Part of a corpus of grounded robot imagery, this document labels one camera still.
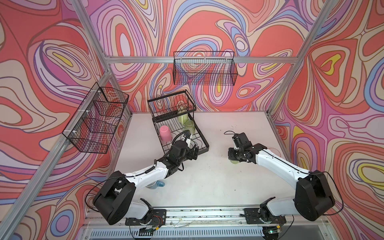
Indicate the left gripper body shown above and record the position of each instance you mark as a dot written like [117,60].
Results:
[189,155]

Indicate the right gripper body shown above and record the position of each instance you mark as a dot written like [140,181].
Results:
[235,154]

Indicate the pink plastic cup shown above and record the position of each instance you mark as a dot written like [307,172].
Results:
[165,134]

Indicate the cream mug green handle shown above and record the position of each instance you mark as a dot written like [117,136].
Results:
[183,117]

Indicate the white mug blue handle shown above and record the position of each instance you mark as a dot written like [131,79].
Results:
[155,185]

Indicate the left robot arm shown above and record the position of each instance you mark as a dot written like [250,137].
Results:
[116,198]

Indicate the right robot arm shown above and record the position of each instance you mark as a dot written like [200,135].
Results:
[313,196]

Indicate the clear pink tumbler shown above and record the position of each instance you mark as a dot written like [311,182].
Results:
[275,151]

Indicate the black wire dish rack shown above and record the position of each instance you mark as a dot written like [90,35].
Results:
[164,111]

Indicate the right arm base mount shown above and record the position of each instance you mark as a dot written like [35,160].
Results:
[262,215]

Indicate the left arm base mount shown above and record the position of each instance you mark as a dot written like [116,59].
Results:
[141,213]

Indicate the back wall wire basket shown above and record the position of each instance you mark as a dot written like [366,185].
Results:
[205,68]

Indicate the wall wire basket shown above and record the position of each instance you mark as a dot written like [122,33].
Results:
[100,115]
[205,68]

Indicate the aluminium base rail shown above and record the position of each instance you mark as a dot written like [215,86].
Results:
[207,223]

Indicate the left wall wire basket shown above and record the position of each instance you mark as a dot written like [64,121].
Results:
[100,115]

